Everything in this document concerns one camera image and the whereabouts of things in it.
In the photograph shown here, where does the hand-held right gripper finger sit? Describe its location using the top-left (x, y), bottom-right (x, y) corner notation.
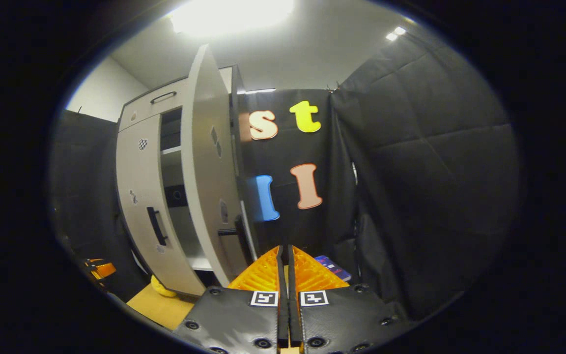
top-left (288, 245), bottom-right (416, 354)
top-left (172, 246), bottom-right (289, 354)

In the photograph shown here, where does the white cabinet door checkered sticker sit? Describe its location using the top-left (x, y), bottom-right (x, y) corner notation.
top-left (116, 114), bottom-right (207, 297)

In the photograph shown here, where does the white double-door shoe cabinet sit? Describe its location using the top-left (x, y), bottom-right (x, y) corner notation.
top-left (115, 44), bottom-right (259, 298)

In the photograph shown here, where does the white cabinet door keys sticker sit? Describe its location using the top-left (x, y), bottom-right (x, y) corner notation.
top-left (181, 44), bottom-right (259, 288)

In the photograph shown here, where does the blue book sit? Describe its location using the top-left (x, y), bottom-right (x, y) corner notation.
top-left (314, 255), bottom-right (352, 282)

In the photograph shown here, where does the yellow plush toy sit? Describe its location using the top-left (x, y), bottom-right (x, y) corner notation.
top-left (150, 274), bottom-right (179, 299)

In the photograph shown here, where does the black backdrop cloth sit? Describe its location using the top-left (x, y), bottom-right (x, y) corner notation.
top-left (50, 29), bottom-right (522, 320)

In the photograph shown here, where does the large ceiling light panel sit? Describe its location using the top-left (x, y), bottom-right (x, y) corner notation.
top-left (169, 0), bottom-right (297, 39)

